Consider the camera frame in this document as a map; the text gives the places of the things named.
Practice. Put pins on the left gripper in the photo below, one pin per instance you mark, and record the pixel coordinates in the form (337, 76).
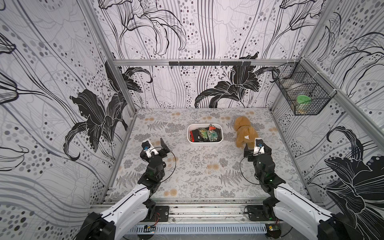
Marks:
(162, 152)

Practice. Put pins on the red black tea bag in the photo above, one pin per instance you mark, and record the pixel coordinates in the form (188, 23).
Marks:
(212, 128)

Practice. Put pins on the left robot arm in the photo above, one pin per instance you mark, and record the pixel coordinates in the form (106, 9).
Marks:
(136, 206)

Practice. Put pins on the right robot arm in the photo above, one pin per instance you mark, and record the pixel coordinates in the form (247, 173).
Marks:
(286, 204)

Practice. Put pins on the white storage box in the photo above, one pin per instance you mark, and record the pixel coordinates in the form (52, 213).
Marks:
(200, 134)

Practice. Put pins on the grape green tea bag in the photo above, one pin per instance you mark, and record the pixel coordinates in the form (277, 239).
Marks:
(214, 136)

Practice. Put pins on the brown teddy bear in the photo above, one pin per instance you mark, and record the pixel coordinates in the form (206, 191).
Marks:
(246, 134)

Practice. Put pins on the green lid cup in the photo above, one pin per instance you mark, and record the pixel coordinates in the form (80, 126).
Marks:
(303, 103)

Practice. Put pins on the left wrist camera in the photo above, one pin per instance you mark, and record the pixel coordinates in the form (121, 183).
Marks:
(148, 150)

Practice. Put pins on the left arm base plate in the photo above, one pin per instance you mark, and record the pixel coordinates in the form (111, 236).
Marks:
(158, 214)

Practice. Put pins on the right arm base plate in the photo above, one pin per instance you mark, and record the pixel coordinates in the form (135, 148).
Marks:
(258, 213)

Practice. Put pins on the white cable duct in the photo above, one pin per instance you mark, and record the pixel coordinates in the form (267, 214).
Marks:
(196, 229)

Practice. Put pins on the black wire basket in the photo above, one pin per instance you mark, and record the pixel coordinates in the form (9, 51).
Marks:
(293, 80)

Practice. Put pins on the black bar on rail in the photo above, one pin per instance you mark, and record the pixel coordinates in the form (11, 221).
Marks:
(206, 63)

